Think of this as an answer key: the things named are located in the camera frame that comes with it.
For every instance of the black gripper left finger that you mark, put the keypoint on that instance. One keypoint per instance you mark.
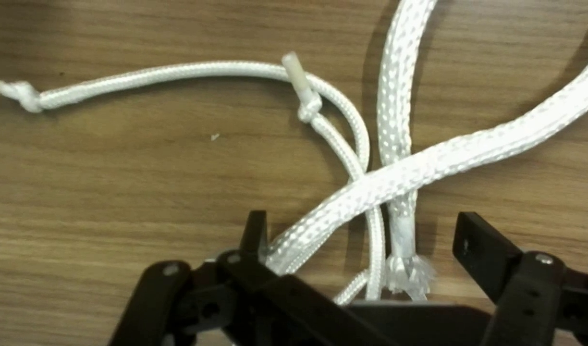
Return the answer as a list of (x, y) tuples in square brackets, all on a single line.
[(253, 237)]

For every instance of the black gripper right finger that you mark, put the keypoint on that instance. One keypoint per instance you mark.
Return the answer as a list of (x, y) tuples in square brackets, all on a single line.
[(486, 247)]

